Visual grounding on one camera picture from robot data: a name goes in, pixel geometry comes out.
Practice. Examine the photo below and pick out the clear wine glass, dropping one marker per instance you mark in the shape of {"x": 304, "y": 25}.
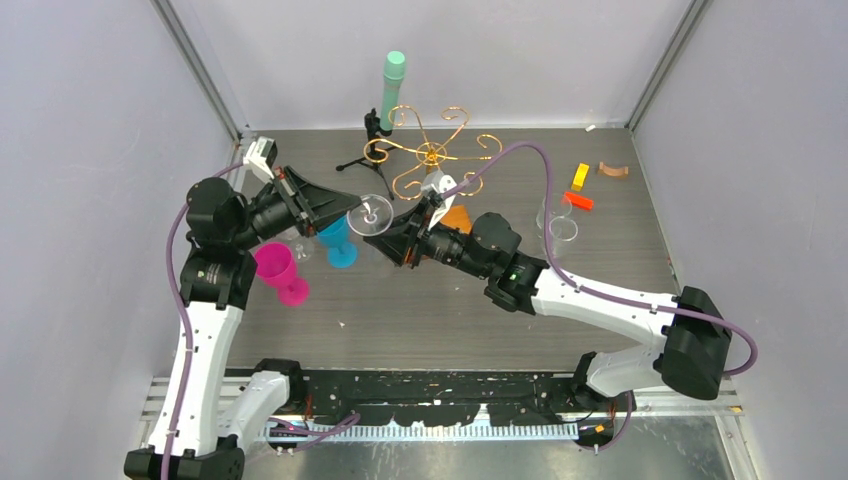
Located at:
{"x": 563, "y": 232}
{"x": 302, "y": 248}
{"x": 373, "y": 216}

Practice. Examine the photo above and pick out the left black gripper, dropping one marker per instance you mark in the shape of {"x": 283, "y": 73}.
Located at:
{"x": 312, "y": 206}

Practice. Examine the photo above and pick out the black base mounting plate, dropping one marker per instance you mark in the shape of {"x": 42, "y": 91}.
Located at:
{"x": 443, "y": 398}

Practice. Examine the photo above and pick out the yellow wooden block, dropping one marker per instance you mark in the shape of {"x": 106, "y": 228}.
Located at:
{"x": 580, "y": 177}

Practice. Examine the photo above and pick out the brown wooden arch block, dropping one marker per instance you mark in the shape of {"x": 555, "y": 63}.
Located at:
{"x": 612, "y": 171}

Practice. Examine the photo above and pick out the blue wine glass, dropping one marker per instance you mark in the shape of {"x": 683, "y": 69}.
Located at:
{"x": 341, "y": 252}

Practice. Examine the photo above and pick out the orange wooden block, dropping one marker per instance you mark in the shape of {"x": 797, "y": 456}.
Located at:
{"x": 579, "y": 201}

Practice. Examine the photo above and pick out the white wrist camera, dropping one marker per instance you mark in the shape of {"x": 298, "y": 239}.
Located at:
{"x": 259, "y": 158}
{"x": 434, "y": 186}

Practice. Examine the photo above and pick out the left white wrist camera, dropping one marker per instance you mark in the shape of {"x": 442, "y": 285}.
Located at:
{"x": 259, "y": 158}

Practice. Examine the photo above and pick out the mint green bottle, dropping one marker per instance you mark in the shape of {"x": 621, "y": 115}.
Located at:
{"x": 394, "y": 71}

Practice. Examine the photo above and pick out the gold wire glass rack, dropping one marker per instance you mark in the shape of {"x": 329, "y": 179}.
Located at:
{"x": 430, "y": 154}

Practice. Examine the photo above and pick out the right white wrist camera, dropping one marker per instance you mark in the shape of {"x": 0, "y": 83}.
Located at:
{"x": 434, "y": 186}

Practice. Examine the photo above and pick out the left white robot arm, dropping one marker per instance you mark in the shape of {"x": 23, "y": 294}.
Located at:
{"x": 193, "y": 438}

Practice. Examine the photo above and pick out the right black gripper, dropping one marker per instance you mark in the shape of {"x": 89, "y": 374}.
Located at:
{"x": 405, "y": 232}

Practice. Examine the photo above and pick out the clear front wine glass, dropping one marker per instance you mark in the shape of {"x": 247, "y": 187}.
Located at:
{"x": 302, "y": 248}

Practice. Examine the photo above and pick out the small black tripod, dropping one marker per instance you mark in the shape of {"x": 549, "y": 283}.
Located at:
{"x": 371, "y": 157}

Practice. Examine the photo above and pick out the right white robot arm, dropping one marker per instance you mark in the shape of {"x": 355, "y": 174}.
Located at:
{"x": 677, "y": 346}

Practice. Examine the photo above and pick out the pink wine glass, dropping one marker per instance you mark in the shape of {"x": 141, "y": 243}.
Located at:
{"x": 277, "y": 268}

